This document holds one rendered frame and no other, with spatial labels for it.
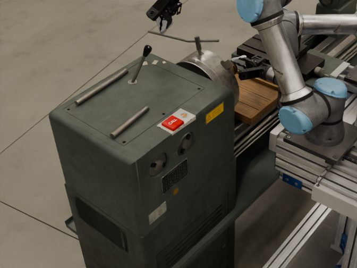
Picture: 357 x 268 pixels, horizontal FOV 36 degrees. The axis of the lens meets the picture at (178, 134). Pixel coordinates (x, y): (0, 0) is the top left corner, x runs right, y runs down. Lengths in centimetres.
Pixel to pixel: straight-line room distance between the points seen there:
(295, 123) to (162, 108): 52
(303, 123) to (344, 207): 36
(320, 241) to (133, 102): 136
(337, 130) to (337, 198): 25
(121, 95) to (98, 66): 257
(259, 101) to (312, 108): 86
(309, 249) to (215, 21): 288
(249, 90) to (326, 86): 89
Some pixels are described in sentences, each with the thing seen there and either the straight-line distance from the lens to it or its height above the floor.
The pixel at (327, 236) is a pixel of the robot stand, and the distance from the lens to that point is 308.
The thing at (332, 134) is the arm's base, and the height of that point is 121.
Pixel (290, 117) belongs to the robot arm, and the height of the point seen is 135.
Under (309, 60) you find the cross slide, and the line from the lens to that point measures 295.
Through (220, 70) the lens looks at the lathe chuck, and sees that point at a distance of 242.
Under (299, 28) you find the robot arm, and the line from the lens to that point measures 241.
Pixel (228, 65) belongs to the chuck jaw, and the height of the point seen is 119.
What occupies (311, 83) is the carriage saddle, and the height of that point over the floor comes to 93.
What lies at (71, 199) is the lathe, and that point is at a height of 79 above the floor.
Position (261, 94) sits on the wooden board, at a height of 89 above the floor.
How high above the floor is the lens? 254
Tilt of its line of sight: 40 degrees down
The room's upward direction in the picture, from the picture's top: 4 degrees counter-clockwise
